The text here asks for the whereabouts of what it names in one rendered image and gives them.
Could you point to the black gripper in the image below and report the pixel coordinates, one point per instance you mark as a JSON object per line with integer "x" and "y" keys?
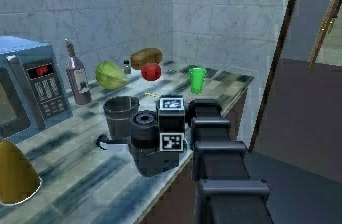
{"x": 145, "y": 133}

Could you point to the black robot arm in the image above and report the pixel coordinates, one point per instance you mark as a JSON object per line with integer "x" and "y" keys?
{"x": 222, "y": 156}

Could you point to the dark grey mug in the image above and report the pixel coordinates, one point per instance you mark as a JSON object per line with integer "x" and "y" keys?
{"x": 120, "y": 115}

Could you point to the marble top kitchen counter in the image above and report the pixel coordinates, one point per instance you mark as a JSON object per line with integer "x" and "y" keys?
{"x": 79, "y": 180}

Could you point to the small yellow stick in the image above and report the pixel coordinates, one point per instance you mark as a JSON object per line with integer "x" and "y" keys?
{"x": 152, "y": 95}

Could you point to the green lettuce head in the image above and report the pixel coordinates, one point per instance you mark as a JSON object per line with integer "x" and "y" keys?
{"x": 110, "y": 76}

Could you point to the dark glass wine bottle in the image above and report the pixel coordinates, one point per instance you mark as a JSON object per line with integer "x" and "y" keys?
{"x": 78, "y": 81}

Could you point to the small grey pepper shaker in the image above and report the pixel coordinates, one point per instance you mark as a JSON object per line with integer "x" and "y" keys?
{"x": 127, "y": 67}

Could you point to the red tomato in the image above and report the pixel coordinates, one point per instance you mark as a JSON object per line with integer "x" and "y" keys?
{"x": 151, "y": 71}

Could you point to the brown bread loaf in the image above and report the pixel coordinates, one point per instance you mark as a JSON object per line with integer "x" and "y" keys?
{"x": 146, "y": 57}

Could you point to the green plastic cup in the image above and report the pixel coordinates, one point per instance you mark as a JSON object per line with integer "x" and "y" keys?
{"x": 197, "y": 80}

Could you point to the yellow bottle with silver top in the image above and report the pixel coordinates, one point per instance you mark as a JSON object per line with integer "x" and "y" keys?
{"x": 7, "y": 173}

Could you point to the blue grey microwave oven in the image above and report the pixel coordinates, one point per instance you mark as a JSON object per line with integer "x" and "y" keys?
{"x": 15, "y": 83}

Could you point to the brown wooden room door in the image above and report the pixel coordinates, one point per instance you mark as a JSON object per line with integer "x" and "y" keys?
{"x": 322, "y": 33}

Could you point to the dark brown door frame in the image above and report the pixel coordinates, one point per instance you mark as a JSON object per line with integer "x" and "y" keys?
{"x": 272, "y": 73}

